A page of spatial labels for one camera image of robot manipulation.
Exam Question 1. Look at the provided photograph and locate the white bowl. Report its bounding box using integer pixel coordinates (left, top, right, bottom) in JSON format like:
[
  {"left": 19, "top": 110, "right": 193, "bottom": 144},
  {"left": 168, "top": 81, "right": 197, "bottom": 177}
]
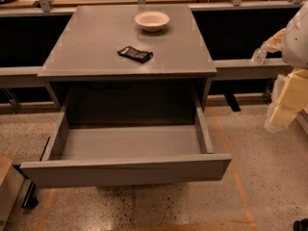
[{"left": 135, "top": 12, "right": 169, "bottom": 33}]

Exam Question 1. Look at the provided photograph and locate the black metal bar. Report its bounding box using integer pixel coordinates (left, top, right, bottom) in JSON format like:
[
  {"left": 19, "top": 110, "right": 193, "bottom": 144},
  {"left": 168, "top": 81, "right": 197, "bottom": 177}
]
[{"left": 21, "top": 182, "right": 39, "bottom": 209}]

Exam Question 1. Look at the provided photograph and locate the black object bottom right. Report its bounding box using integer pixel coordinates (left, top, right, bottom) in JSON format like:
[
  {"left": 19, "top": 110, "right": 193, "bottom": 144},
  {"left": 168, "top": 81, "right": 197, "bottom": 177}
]
[{"left": 293, "top": 218, "right": 308, "bottom": 231}]

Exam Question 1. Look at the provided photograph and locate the cardboard box left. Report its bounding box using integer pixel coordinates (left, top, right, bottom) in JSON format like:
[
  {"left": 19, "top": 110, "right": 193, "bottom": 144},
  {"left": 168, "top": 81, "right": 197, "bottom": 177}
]
[{"left": 0, "top": 155, "right": 24, "bottom": 231}]

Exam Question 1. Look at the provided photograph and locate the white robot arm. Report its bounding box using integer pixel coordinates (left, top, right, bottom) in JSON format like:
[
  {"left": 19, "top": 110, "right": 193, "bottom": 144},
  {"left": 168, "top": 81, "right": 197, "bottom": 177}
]
[{"left": 261, "top": 3, "right": 308, "bottom": 133}]

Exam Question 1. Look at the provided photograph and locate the clear sanitizer pump bottle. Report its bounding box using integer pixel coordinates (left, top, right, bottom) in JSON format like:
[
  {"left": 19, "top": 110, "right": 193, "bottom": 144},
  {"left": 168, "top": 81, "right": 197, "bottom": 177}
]
[{"left": 251, "top": 48, "right": 267, "bottom": 65}]

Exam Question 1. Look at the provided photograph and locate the black snack packet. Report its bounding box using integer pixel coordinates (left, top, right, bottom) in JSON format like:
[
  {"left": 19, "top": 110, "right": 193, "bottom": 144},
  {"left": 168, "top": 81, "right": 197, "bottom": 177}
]
[{"left": 117, "top": 46, "right": 153, "bottom": 64}]

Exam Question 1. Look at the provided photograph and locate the grey drawer cabinet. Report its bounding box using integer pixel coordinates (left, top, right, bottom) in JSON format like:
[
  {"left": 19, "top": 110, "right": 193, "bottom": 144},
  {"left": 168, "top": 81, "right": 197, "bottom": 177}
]
[{"left": 37, "top": 3, "right": 218, "bottom": 127}]

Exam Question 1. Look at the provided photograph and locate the grey top drawer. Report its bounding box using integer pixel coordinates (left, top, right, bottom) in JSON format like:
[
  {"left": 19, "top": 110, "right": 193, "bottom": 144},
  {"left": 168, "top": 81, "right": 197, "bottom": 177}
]
[{"left": 21, "top": 91, "right": 231, "bottom": 188}]

